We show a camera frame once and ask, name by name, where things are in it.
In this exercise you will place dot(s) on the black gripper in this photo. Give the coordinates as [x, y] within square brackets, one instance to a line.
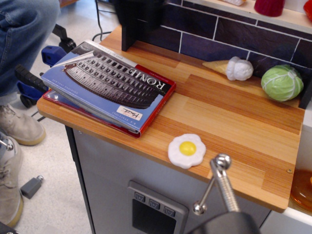
[149, 11]

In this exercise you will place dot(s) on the Rome picture book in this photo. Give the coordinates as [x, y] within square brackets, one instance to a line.
[123, 93]

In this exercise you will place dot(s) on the office chair base wheel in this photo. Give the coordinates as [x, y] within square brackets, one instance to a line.
[65, 42]

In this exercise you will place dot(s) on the toy ice cream cone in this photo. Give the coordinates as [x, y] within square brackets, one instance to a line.
[234, 69]

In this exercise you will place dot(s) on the person leg in jeans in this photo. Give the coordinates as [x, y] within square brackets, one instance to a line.
[24, 27]

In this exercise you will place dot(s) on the red cup on shelf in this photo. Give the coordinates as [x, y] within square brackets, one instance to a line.
[270, 8]

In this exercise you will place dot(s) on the blue bar clamp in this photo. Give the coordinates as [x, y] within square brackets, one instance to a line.
[31, 88]

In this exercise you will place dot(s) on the toy fried egg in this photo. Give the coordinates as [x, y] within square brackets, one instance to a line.
[186, 151]

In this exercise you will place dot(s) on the toy green cabbage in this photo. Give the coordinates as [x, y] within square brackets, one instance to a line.
[282, 83]

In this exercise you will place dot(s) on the beige shoe upper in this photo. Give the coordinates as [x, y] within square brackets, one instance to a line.
[24, 129]

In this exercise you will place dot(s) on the beige shoe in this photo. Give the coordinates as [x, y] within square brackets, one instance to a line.
[24, 129]
[11, 202]

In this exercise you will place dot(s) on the red object top right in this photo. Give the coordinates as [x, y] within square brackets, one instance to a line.
[308, 8]

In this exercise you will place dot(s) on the small metal knob left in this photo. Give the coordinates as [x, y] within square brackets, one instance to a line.
[8, 146]

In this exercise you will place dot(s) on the grey toy oven panel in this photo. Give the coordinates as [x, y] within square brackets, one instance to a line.
[154, 213]

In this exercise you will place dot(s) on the grey block with knob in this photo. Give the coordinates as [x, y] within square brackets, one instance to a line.
[29, 189]

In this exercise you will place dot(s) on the beige shoe lower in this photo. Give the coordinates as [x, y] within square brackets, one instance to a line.
[11, 202]

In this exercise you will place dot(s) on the orange transparent bowl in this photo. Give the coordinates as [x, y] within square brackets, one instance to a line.
[301, 191]

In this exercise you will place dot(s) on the black vertical shelf post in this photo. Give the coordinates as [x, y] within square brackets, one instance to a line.
[131, 33]

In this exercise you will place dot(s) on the metal clamp screw handle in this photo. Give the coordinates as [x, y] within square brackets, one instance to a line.
[219, 165]

